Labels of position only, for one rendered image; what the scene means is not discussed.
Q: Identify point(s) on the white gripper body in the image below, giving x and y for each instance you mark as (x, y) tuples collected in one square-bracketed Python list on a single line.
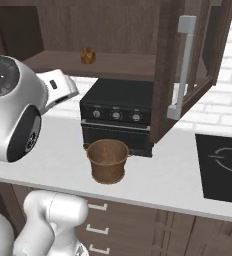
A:
[(71, 88)]

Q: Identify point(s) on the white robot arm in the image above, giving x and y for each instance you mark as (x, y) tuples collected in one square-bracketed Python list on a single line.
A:
[(11, 110)]

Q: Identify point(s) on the brown woven basket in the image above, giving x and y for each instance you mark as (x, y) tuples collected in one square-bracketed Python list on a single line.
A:
[(108, 163)]

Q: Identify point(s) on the dark wood base cabinet door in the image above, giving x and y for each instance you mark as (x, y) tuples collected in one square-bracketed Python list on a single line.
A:
[(204, 238)]

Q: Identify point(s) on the black toaster oven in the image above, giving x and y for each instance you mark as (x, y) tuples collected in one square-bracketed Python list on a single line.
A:
[(118, 100)]

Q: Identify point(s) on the dark wood drawer front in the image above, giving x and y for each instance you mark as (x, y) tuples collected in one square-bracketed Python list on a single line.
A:
[(131, 230), (131, 248), (131, 208)]

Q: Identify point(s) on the black hob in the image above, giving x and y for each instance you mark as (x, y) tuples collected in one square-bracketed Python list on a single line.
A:
[(221, 166)]

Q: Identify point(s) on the dark wood wall cabinet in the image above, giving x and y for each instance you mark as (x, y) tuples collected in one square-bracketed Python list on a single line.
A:
[(114, 26)]

